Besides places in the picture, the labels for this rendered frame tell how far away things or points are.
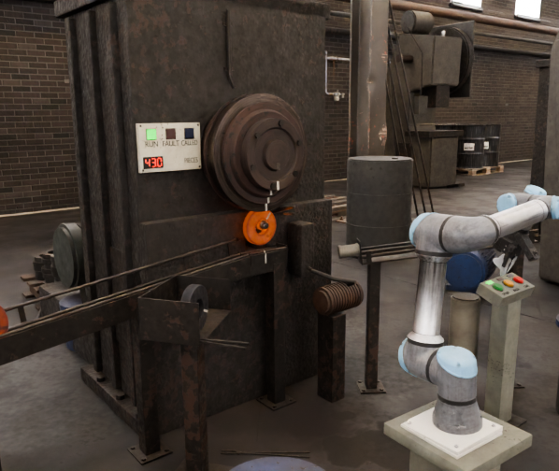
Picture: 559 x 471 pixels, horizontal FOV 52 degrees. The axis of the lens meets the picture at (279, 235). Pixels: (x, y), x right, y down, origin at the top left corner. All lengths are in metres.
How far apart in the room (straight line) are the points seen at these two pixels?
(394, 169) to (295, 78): 2.47
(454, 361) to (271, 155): 1.01
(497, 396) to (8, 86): 6.99
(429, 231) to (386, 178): 3.12
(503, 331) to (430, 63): 7.92
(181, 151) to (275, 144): 0.36
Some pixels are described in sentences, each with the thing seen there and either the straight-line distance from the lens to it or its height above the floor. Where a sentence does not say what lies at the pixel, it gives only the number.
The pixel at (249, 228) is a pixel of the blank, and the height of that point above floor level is 0.82.
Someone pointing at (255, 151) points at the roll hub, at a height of 1.13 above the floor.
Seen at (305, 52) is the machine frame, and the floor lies 1.54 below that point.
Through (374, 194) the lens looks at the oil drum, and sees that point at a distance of 4.95.
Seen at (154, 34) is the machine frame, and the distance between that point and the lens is 2.25.
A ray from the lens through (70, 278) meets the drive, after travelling 3.36.
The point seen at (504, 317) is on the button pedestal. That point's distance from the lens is 2.43.
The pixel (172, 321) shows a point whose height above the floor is 0.66.
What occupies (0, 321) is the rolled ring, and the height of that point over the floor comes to 0.64.
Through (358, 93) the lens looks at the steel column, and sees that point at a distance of 6.75.
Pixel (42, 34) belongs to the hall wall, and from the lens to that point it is 8.37.
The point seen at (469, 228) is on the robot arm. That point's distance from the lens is 1.78.
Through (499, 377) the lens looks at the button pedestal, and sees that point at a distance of 2.53.
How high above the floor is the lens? 1.27
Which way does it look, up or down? 12 degrees down
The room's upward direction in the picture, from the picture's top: straight up
